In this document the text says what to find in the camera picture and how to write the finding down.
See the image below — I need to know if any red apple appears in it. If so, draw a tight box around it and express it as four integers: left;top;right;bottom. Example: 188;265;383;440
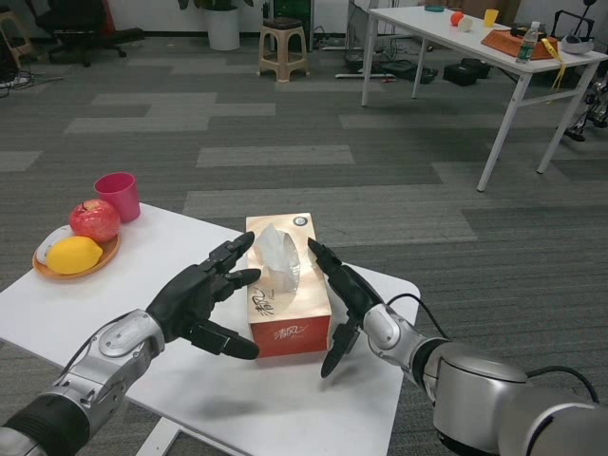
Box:
69;199;122;244

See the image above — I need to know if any black office chair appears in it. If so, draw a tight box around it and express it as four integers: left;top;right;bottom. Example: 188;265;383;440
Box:
26;0;144;67

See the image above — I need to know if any black cabinet green front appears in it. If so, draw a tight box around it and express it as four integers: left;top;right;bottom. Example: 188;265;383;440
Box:
271;0;315;53

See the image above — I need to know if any pink plastic cup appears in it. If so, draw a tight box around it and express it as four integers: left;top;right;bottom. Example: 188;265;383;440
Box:
93;172;142;223

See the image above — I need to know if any orange plate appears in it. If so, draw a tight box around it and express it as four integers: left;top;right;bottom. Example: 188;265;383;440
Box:
31;232;123;282

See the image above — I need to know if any orange tray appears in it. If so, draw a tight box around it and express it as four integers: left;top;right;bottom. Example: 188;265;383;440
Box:
480;28;561;62

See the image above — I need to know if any standing humanoid robot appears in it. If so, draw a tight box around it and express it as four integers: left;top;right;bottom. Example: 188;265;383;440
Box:
562;80;608;143

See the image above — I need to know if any long white table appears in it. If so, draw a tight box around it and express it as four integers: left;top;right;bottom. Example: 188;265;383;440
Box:
360;5;608;193

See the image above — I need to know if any yellow strap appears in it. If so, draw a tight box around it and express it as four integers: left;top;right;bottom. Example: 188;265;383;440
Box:
541;37;569;91

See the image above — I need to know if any white headset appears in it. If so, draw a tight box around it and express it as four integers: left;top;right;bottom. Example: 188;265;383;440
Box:
560;35;595;55

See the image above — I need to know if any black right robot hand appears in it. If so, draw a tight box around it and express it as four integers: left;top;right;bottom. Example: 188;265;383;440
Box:
307;237;384;379

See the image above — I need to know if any white table base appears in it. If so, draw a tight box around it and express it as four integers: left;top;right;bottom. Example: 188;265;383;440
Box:
137;417;181;456

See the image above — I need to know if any black metal stand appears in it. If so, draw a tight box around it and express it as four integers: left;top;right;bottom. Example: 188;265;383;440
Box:
553;0;598;39

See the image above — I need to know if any small wooden stool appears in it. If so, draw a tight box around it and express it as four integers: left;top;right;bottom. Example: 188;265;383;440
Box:
0;9;34;72

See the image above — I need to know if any beige plastic stool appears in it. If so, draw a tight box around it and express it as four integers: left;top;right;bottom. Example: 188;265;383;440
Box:
257;17;311;83

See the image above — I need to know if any yellow lemon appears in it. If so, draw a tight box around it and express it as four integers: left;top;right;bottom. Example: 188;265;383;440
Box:
46;236;105;276

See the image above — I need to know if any water bottle green label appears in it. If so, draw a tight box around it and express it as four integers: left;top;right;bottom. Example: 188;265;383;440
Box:
515;20;542;65

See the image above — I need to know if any black flat case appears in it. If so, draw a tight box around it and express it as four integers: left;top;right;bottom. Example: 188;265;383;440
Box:
382;61;439;86

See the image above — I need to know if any leafy plant in white pot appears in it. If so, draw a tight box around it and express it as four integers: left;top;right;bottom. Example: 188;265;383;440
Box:
178;0;253;52

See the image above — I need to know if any wood-print tissue box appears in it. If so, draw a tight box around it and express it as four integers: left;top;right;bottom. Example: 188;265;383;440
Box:
244;212;333;361

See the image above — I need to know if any black bag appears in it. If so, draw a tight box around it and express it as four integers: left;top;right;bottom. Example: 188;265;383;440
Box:
443;57;490;87

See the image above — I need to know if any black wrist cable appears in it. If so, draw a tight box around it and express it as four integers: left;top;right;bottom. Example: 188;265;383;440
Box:
384;293;600;406

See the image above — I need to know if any white rounded object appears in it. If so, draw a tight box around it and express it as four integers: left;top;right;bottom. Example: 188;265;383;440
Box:
36;225;73;262

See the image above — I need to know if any white tissue sheet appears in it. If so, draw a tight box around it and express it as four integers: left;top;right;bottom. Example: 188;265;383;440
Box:
254;224;303;304

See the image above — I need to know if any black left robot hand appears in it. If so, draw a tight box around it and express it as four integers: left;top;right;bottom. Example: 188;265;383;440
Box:
146;231;263;361

